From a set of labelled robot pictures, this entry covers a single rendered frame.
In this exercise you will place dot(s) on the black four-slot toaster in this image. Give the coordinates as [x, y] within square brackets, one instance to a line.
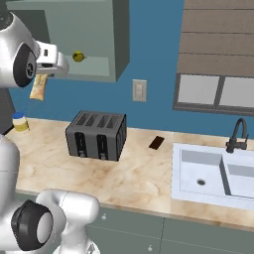
[96, 137]

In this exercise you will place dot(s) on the jar with blue lid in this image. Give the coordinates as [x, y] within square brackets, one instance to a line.
[21, 125]

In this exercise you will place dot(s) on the grey-green wall cabinet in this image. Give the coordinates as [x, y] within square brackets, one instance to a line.
[89, 29]

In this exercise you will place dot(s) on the dark grey tall panel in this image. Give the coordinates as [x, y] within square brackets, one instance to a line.
[6, 109]

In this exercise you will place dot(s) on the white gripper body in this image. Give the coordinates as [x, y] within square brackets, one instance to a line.
[62, 65]

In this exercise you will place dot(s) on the yellow round fruit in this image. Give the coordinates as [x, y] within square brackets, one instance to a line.
[78, 57]

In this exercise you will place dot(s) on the black tap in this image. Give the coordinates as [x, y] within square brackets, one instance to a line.
[235, 140]

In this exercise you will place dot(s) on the grey framed window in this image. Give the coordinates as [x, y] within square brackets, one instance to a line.
[216, 106]

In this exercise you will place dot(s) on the dark brown bar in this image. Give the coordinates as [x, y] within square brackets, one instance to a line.
[156, 142]

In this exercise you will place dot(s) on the grey-green cupboard door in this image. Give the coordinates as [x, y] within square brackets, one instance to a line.
[122, 243]

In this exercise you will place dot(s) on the grey-green drawer front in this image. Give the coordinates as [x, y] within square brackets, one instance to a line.
[211, 238]
[132, 221]

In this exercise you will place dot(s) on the small silver knob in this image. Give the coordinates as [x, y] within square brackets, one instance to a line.
[150, 248]
[104, 217]

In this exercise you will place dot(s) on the brown window blind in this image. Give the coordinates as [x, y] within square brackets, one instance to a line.
[218, 36]

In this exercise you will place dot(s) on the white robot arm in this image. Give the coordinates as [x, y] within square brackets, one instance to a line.
[7, 172]

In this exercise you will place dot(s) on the white double sink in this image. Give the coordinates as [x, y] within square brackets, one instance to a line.
[205, 172]

